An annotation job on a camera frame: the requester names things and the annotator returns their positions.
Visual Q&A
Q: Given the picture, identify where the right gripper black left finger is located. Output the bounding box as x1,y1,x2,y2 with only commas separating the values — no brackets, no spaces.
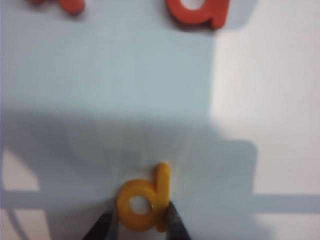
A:
81,197,121,240

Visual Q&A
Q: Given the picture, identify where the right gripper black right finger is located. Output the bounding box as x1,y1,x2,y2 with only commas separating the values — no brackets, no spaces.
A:
162,200,194,240

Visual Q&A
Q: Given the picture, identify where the yellow letter d magnet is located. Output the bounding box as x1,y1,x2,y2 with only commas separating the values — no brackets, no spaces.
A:
116,162,173,234

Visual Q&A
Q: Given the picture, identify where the orange letter a magnet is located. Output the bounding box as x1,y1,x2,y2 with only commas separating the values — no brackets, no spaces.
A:
166,0,231,31

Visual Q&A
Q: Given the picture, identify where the orange letter x magnet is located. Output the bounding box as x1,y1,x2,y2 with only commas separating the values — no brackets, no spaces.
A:
24,0,86,16

